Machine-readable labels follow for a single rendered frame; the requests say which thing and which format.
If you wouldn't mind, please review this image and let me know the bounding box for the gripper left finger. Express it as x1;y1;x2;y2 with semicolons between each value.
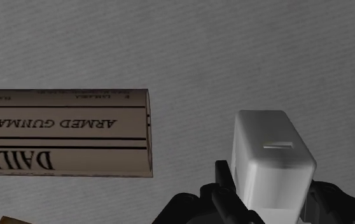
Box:
151;160;266;224

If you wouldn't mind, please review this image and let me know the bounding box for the folded beige newspaper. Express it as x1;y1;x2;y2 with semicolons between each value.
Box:
0;88;154;179

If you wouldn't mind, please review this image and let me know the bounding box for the white rounded box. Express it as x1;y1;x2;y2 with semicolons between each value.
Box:
230;109;317;224

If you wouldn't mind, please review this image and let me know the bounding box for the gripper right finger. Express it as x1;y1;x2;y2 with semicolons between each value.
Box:
301;179;355;224

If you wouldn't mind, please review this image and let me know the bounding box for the brown flat object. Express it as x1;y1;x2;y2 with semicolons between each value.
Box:
0;216;32;224

